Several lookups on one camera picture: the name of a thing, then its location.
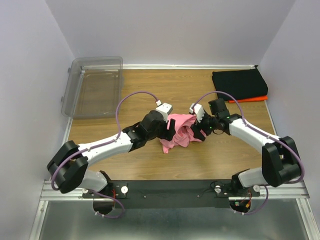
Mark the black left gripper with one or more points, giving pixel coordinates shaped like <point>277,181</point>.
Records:
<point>168,134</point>

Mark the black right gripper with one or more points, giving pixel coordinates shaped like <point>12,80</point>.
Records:
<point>196,128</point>

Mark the pink t shirt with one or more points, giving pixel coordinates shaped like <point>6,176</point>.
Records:
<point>183,132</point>

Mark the clear plastic bin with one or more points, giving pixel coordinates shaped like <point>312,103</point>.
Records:
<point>94,87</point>

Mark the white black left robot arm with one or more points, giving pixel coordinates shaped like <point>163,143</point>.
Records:
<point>69,166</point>

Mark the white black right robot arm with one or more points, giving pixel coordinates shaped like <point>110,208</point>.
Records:
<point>280,163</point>

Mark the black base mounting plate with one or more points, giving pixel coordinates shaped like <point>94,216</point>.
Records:
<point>172,194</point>

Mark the folded black t shirt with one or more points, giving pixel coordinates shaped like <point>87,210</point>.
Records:
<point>241,84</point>

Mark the folded orange t shirt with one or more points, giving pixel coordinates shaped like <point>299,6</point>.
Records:
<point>253,99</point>

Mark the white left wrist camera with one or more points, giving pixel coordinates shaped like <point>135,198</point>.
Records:
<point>165,109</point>

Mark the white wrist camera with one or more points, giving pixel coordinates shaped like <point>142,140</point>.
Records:
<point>198,111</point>
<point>165,109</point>

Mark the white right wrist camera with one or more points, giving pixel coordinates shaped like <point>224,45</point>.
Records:
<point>198,111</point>

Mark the aluminium frame rail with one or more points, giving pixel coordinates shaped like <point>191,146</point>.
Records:
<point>155,150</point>

